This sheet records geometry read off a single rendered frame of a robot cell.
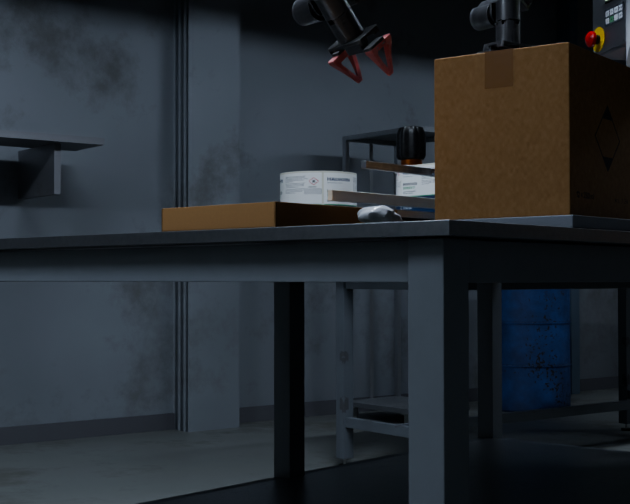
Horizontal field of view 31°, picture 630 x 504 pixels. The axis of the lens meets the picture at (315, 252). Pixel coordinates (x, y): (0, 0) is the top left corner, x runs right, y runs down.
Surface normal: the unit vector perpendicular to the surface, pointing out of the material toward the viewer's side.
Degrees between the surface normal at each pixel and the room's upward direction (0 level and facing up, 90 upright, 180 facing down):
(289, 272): 90
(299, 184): 90
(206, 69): 90
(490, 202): 90
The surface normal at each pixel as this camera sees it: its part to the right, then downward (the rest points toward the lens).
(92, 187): 0.60, -0.02
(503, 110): -0.58, -0.02
